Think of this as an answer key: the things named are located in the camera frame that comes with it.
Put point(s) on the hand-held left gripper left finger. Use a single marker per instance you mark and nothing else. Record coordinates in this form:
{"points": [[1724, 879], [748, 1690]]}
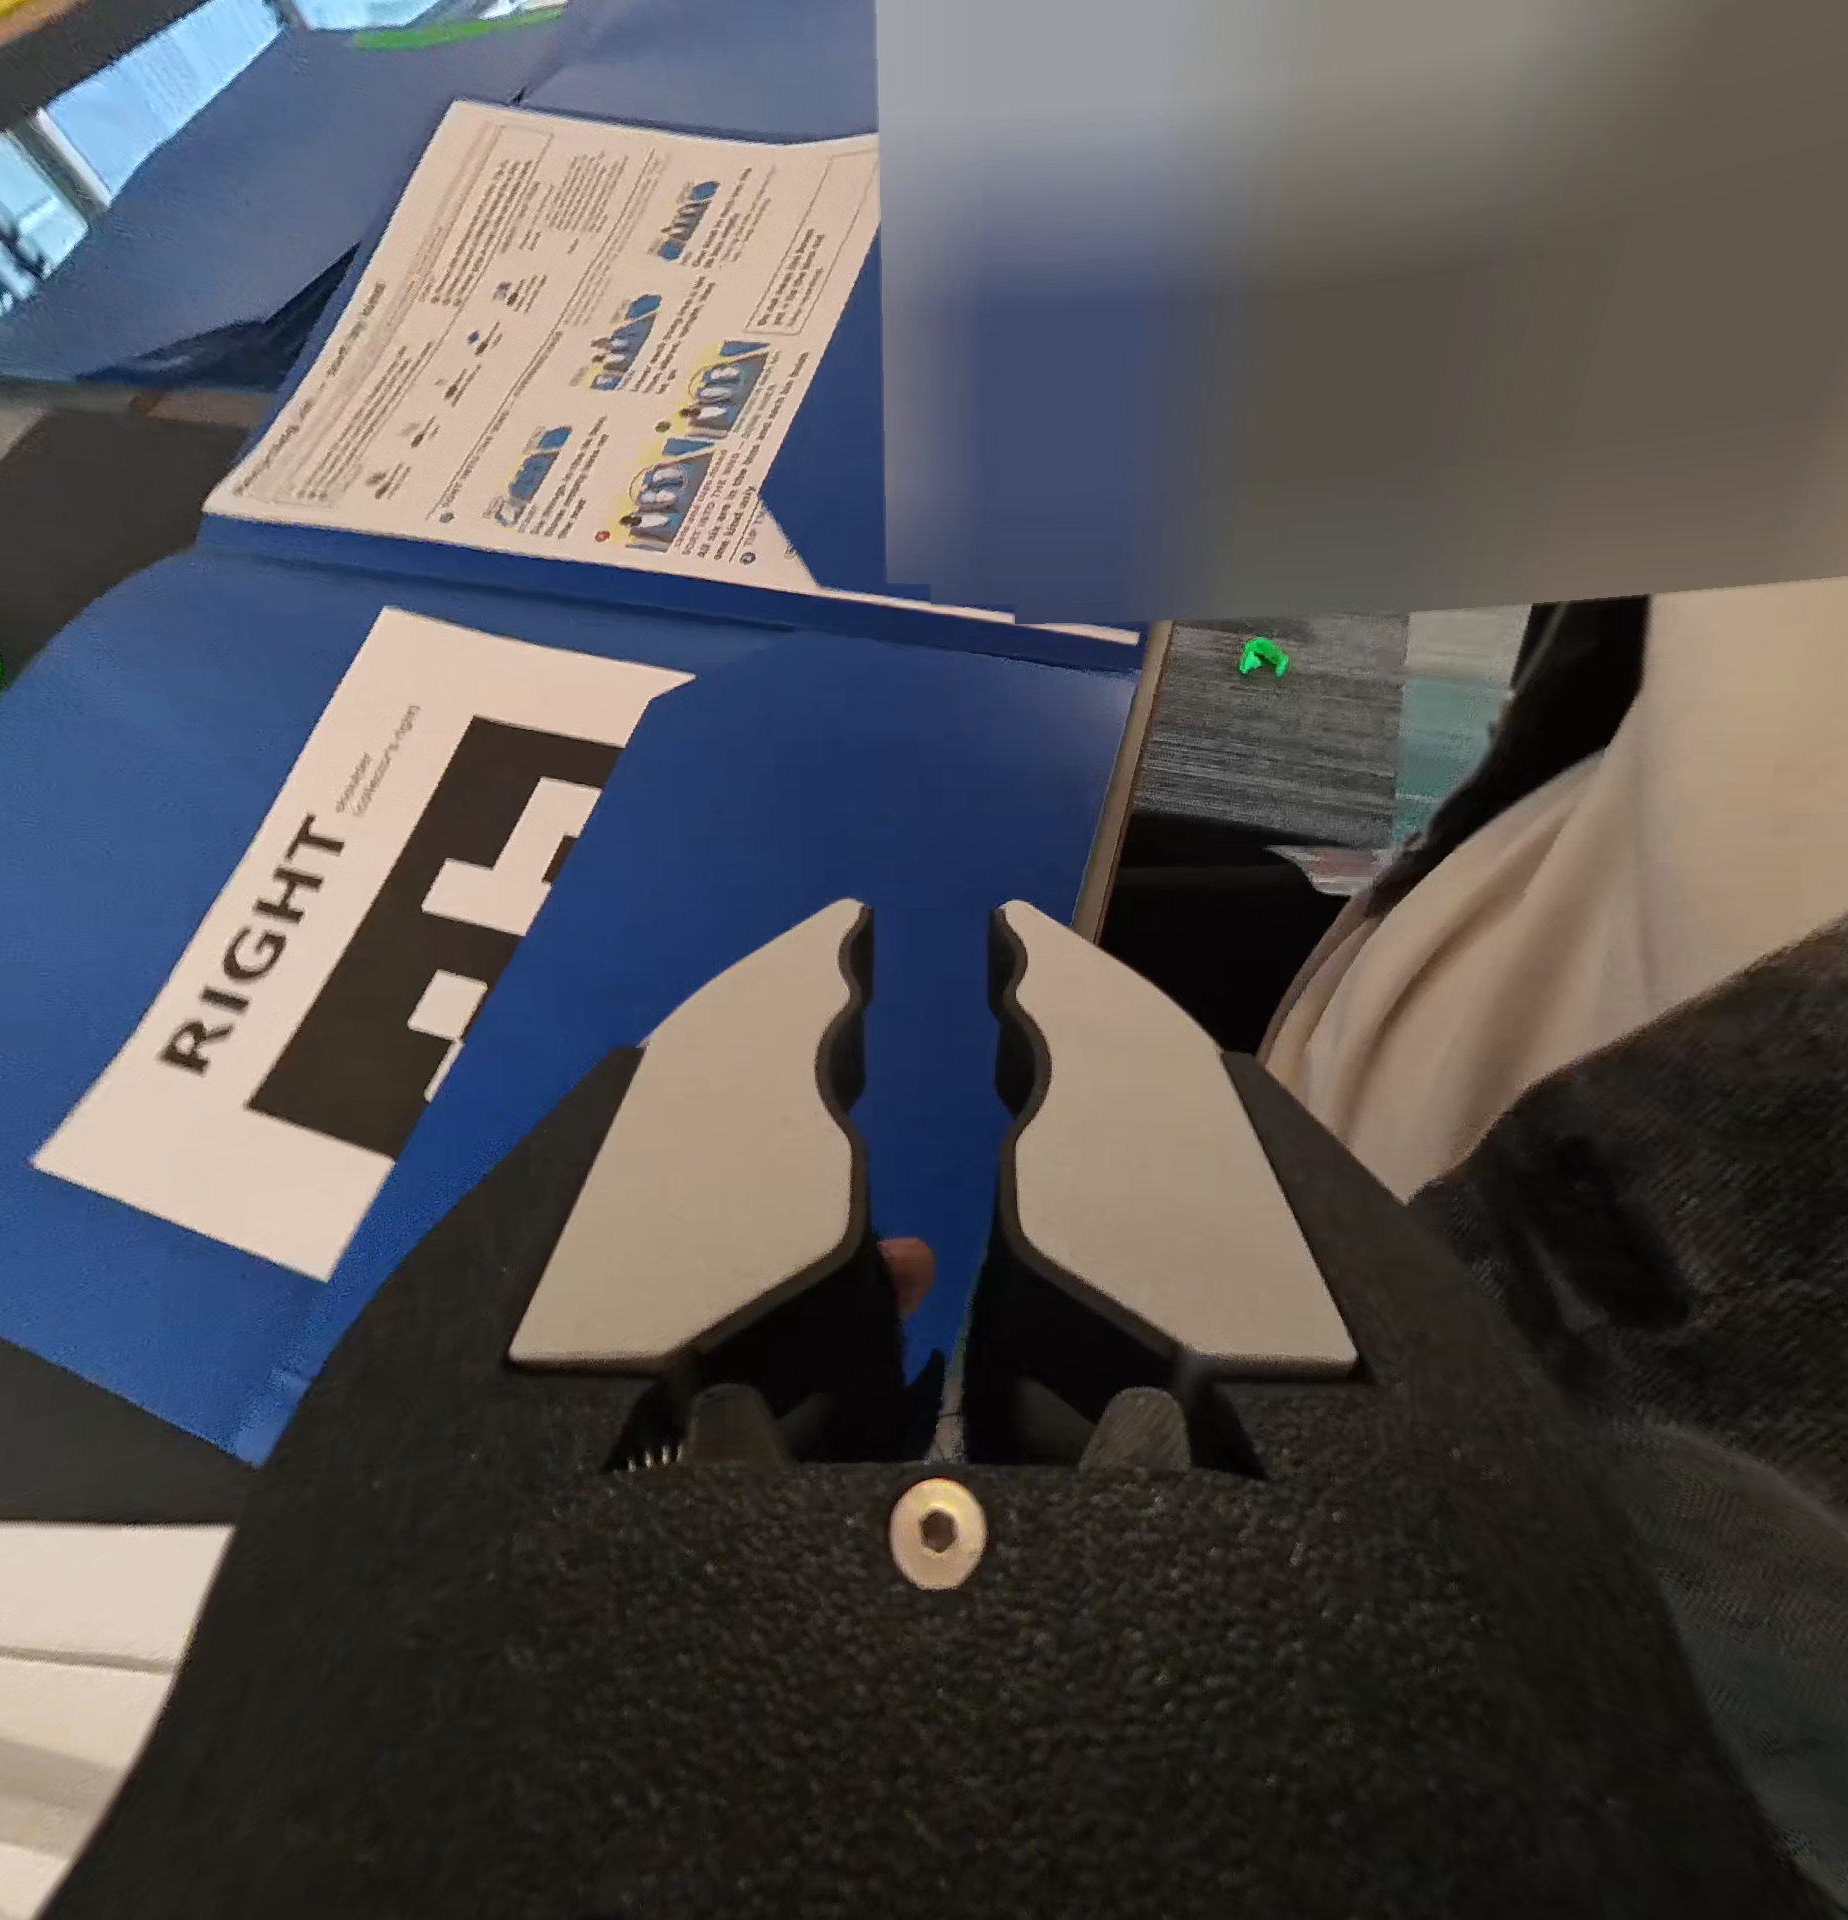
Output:
{"points": [[714, 1185]]}

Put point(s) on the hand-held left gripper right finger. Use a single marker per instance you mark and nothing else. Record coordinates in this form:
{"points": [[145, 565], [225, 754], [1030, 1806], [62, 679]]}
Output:
{"points": [[1149, 1185]]}

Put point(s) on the blue folder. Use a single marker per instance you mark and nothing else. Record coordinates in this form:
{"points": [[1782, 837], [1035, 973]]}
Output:
{"points": [[865, 780]]}

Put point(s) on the white sheet with black marker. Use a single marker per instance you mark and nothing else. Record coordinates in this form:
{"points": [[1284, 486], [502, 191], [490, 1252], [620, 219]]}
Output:
{"points": [[264, 975]]}

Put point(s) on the person's right hand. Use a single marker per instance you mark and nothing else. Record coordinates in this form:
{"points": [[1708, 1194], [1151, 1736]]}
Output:
{"points": [[883, 1321]]}

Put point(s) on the person's white shirt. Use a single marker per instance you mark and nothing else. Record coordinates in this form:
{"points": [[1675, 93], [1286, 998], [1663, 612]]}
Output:
{"points": [[1540, 929]]}

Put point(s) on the white printed document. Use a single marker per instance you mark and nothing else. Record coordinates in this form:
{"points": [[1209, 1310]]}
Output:
{"points": [[55, 1591]]}

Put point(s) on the printed instruction sheet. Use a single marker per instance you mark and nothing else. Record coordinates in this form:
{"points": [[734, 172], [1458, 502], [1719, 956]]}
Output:
{"points": [[565, 300]]}

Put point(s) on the stack of blue folders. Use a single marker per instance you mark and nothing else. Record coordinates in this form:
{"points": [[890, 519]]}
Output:
{"points": [[220, 225]]}

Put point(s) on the green plastic strip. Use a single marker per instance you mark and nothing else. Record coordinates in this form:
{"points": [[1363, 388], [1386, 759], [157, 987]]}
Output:
{"points": [[460, 21]]}

